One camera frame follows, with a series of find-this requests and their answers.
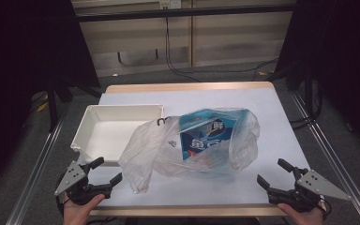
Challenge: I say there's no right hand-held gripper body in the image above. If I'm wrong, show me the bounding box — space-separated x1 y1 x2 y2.
267 168 353 214

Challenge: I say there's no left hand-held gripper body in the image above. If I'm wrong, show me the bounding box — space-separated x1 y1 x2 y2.
54 160 113 206

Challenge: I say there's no clear plastic bag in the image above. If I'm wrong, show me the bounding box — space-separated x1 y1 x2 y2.
118 107 262 195

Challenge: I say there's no blue snack packet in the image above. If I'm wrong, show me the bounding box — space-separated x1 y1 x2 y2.
178 108 253 162

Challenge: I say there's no person's left hand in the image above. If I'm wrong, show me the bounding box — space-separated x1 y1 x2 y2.
62 193 107 225

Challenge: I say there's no person's right hand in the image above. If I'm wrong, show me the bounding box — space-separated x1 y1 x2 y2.
277 202 326 225

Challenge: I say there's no white plastic box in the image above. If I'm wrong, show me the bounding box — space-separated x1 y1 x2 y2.
70 103 165 167

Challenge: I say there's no white table sheet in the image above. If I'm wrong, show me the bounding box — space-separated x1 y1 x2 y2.
74 88 311 208

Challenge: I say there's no black stand leg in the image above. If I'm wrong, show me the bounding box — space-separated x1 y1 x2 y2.
303 69 316 118
46 82 61 133

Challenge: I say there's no yellow floor tape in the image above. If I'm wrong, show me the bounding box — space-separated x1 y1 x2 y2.
36 94 50 113

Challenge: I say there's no wooden table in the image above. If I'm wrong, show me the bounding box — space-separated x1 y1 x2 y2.
74 82 311 218

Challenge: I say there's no black curtain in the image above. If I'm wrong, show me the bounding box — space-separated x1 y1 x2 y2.
0 0 101 199
275 0 360 158

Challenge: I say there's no black horizontal bar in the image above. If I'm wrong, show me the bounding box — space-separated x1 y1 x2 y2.
76 4 296 23

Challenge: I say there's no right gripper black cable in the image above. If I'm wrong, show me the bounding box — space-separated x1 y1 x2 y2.
318 194 333 220

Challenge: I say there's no aluminium floor rail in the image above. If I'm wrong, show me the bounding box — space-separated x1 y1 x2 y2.
290 89 360 225
5 104 71 225

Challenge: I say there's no black cable by stand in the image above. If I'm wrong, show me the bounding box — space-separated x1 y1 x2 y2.
288 89 323 131

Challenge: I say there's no black floor cable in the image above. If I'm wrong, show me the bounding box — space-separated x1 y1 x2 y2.
164 17 279 83

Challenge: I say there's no white wall socket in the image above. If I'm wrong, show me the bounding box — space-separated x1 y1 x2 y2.
158 0 183 10

